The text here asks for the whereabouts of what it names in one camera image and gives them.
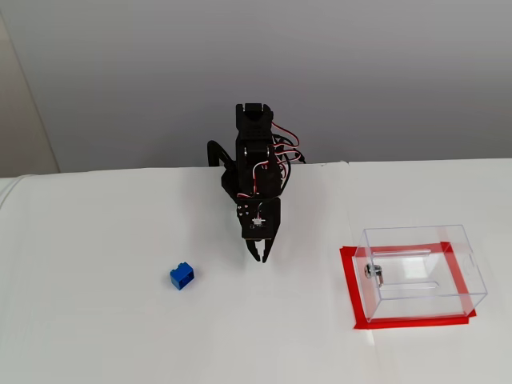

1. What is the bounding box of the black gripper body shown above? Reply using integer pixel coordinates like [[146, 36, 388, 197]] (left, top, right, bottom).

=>
[[235, 198, 253, 240]]

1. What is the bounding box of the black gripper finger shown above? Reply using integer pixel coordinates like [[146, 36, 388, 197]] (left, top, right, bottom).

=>
[[260, 238, 277, 264], [244, 239, 266, 264]]

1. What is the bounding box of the blue lego brick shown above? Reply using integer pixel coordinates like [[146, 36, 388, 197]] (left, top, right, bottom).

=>
[[169, 262, 196, 292]]

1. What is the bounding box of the transparent plastic box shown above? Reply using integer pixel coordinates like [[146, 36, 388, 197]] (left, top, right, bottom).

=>
[[351, 224, 489, 323]]

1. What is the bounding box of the black table clamp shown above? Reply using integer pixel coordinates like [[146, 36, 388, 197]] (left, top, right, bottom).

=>
[[206, 139, 237, 173]]

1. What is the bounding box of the silver cylinder lock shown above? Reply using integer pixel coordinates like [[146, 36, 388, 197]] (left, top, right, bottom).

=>
[[362, 263, 387, 288]]

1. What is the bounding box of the red white black servo cable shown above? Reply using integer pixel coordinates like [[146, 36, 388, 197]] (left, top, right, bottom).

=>
[[270, 123, 301, 148], [236, 159, 277, 199], [275, 139, 300, 162]]

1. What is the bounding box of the red tape frame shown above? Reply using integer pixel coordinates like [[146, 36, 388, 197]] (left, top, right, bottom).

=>
[[339, 242, 479, 331]]

